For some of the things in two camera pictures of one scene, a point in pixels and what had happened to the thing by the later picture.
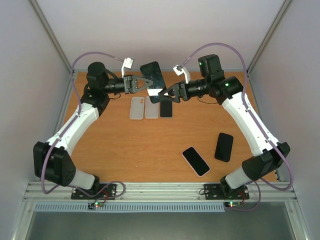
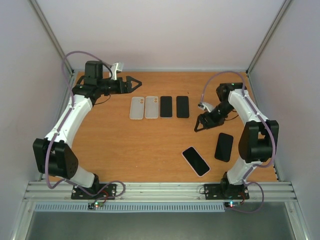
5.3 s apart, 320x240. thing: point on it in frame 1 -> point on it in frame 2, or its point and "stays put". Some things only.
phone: [152, 71] -> [182, 106]
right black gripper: [183, 90] -> [206, 119]
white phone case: [151, 109] stays put
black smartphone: [166, 108] stays put
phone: [195, 161] stays put
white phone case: [137, 108] stays put
